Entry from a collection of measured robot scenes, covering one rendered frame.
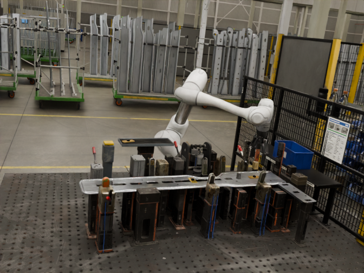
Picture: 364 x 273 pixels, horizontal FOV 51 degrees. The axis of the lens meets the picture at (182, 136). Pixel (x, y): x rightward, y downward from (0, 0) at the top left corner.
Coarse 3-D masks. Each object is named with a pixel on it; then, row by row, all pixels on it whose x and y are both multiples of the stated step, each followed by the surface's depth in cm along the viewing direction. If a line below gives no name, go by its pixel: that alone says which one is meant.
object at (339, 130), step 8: (328, 120) 275; (336, 120) 268; (344, 120) 261; (328, 128) 275; (336, 128) 268; (344, 128) 261; (328, 136) 275; (336, 136) 268; (344, 136) 261; (328, 144) 275; (336, 144) 268; (344, 144) 261; (320, 152) 282; (328, 152) 275; (336, 152) 268; (344, 152) 261; (336, 160) 268
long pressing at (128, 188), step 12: (84, 180) 230; (96, 180) 232; (120, 180) 236; (132, 180) 238; (144, 180) 240; (156, 180) 242; (168, 180) 244; (180, 180) 247; (216, 180) 253; (228, 180) 255; (240, 180) 257; (252, 180) 260; (264, 180) 262; (276, 180) 264; (84, 192) 216; (96, 192) 217; (120, 192) 222
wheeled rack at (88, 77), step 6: (78, 24) 1061; (84, 24) 1149; (78, 36) 1069; (108, 36) 1118; (78, 42) 1074; (108, 54) 1189; (84, 78) 1103; (90, 78) 1107; (96, 78) 1113; (102, 78) 1124; (108, 78) 1131; (114, 78) 1135
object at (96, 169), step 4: (92, 164) 241; (96, 164) 242; (100, 164) 243; (92, 168) 235; (96, 168) 236; (100, 168) 237; (92, 172) 236; (96, 172) 237; (100, 172) 237; (92, 176) 236; (96, 176) 237; (100, 176) 238
